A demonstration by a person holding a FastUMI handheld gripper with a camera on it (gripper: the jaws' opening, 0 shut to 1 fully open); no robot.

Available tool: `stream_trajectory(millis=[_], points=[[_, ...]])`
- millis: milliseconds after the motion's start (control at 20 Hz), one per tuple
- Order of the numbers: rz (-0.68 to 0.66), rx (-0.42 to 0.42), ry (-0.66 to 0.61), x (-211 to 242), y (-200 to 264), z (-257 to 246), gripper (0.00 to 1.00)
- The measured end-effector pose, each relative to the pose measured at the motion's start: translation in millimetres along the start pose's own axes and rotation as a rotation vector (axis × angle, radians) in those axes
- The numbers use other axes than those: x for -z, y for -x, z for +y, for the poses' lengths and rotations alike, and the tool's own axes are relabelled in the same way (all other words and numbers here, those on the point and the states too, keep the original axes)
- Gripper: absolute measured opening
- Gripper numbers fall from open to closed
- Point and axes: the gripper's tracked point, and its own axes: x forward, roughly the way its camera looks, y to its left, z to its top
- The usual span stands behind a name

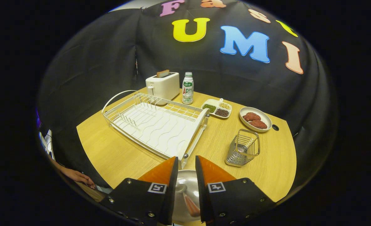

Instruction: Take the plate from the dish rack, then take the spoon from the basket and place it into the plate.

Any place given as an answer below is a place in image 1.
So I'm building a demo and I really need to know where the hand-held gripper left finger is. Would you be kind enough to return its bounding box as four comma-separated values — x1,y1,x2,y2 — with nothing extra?
99,156,179,226

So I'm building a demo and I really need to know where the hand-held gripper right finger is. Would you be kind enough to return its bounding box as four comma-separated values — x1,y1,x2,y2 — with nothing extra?
195,155,275,225

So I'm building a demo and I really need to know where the beige round plate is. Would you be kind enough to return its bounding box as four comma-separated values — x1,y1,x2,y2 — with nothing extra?
173,169,202,223

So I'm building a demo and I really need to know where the spoon with checked handle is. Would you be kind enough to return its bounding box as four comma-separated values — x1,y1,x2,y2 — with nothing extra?
176,184,201,218

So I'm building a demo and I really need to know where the metal wire basket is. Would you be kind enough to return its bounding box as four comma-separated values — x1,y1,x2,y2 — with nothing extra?
225,129,261,167

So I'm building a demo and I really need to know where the white wire dish rack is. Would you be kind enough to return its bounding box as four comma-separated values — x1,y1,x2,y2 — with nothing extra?
102,90,210,170

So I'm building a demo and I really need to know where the beige oval dish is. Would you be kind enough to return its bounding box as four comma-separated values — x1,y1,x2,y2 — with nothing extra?
239,107,272,132

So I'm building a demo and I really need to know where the white divided tray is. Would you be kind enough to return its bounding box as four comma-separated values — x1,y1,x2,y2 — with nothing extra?
201,98,232,119

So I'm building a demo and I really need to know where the white drink bottle green label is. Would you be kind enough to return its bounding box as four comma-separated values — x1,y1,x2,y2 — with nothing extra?
182,72,194,105

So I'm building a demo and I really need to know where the white toaster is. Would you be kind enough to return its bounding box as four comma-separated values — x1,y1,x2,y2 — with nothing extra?
145,72,180,105

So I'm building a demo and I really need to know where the black backdrop cloth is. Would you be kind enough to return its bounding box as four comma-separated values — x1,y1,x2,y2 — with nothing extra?
36,0,340,201

